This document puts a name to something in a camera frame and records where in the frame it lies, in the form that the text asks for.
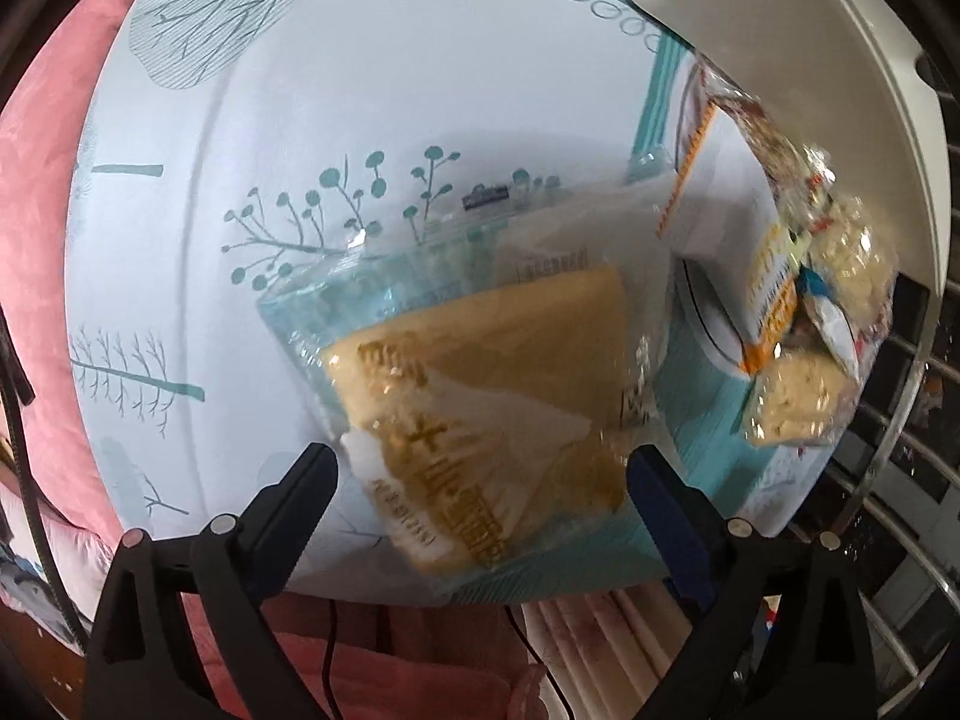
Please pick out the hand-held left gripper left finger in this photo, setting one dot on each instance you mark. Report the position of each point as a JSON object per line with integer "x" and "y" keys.
{"x": 296, "y": 501}

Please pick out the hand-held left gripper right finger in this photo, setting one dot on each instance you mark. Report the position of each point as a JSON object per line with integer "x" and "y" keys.
{"x": 664, "y": 525}

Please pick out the clear tan bread packet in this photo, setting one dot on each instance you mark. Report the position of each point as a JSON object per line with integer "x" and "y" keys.
{"x": 480, "y": 360}

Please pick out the white plastic bin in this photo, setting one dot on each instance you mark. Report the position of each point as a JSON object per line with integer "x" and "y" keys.
{"x": 787, "y": 30}

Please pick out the teal striped placemat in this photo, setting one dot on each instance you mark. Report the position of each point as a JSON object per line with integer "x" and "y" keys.
{"x": 705, "y": 420}

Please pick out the pale pink striped cloth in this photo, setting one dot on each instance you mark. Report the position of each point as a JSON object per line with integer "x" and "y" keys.
{"x": 592, "y": 645}

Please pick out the clear glass plate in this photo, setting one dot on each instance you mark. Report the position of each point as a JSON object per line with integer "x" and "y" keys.
{"x": 709, "y": 337}

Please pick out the metal window grille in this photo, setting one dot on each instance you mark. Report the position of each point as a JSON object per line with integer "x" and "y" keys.
{"x": 874, "y": 414}

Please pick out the orange-edged white snack packet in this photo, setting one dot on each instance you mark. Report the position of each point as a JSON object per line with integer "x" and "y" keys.
{"x": 720, "y": 202}

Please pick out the pink sofa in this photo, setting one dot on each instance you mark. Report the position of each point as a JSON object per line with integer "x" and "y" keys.
{"x": 37, "y": 240}

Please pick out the tree-print white tablecloth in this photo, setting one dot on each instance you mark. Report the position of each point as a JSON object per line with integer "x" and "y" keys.
{"x": 300, "y": 127}

